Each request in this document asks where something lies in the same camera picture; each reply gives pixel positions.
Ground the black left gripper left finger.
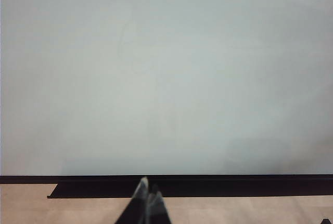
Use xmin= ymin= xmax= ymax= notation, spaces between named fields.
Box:
xmin=113 ymin=177 xmax=149 ymax=224

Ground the white board with black frame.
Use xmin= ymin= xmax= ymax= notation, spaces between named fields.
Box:
xmin=0 ymin=0 xmax=333 ymax=184

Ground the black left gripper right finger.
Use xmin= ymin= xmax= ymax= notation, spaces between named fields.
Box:
xmin=147 ymin=183 xmax=173 ymax=224

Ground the long black pen tray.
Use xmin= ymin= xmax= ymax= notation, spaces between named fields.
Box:
xmin=46 ymin=182 xmax=333 ymax=200

